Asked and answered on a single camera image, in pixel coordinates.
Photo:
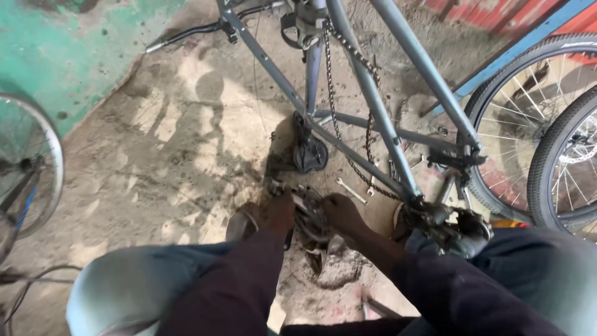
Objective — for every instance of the person's brown left shoe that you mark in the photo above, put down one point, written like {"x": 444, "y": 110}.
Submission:
{"x": 241, "y": 225}

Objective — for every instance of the small silver wrench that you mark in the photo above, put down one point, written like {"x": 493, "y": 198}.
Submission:
{"x": 371, "y": 183}

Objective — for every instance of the blue metal beam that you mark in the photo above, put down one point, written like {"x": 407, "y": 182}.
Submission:
{"x": 513, "y": 49}

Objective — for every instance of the black brake caliper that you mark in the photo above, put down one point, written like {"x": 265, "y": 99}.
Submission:
{"x": 454, "y": 161}

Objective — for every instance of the person's right leg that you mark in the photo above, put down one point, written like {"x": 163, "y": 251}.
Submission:
{"x": 550, "y": 275}

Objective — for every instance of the silver rim bicycle wheel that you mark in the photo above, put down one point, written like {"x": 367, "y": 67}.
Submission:
{"x": 46, "y": 154}

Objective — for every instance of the person's left fingers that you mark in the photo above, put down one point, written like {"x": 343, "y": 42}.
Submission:
{"x": 285, "y": 198}

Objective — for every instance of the red corrugated metal sheet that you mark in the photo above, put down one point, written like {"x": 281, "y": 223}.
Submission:
{"x": 485, "y": 14}

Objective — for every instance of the person's leg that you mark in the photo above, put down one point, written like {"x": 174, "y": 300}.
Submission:
{"x": 550, "y": 275}
{"x": 140, "y": 289}

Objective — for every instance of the knobbly black tyre bicycle wheel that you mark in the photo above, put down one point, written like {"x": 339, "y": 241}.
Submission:
{"x": 541, "y": 163}

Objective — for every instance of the grey bicycle frame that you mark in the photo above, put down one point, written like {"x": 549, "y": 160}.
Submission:
{"x": 373, "y": 107}

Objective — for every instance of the greasy bicycle derailleur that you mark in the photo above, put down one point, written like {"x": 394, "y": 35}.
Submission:
{"x": 447, "y": 228}

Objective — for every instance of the person's brown right shoe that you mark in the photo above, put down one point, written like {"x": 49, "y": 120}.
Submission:
{"x": 399, "y": 221}

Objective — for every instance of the person's right fingers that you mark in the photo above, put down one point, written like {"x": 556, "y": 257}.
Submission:
{"x": 329, "y": 207}

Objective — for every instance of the person's left leg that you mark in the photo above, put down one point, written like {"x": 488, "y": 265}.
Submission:
{"x": 140, "y": 289}

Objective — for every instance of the black bicycle crankset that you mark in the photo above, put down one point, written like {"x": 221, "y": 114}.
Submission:
{"x": 308, "y": 218}

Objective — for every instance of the person's left hand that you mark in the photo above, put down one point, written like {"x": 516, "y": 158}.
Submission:
{"x": 280, "y": 214}

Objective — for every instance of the person's brown shoe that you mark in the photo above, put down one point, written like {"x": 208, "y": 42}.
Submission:
{"x": 241, "y": 225}
{"x": 399, "y": 221}

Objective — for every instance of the person's right hand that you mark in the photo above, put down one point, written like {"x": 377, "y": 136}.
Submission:
{"x": 346, "y": 215}

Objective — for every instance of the black bicycle saddle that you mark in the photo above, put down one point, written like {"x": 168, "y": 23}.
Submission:
{"x": 308, "y": 151}

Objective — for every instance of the silver open-end wrench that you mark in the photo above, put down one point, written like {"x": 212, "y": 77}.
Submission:
{"x": 352, "y": 191}

